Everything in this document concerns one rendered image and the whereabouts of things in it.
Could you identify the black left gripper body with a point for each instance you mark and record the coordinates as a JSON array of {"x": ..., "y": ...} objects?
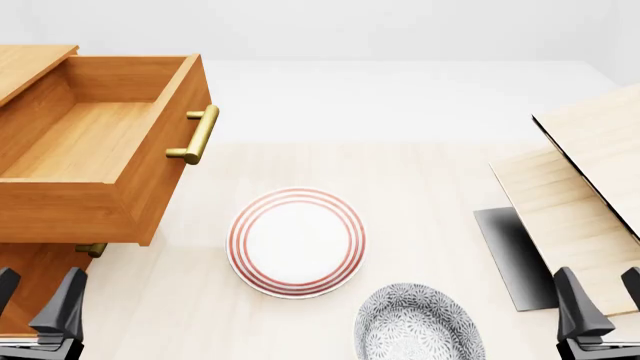
[{"x": 30, "y": 350}]

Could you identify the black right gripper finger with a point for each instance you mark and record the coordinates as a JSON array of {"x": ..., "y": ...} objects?
[
  {"x": 577, "y": 311},
  {"x": 633, "y": 281}
]

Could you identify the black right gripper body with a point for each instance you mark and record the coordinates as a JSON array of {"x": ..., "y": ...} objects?
[{"x": 600, "y": 350}]

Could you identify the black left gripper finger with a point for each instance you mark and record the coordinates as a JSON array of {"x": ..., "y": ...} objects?
[
  {"x": 65, "y": 307},
  {"x": 7, "y": 285}
]

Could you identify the wooden cabinet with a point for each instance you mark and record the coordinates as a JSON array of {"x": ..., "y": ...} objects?
[{"x": 25, "y": 65}]

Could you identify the grey patterned bowl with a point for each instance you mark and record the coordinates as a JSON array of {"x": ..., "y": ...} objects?
[{"x": 417, "y": 326}]

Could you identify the white plate with red rings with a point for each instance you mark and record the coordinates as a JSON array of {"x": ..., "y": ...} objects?
[{"x": 296, "y": 243}]

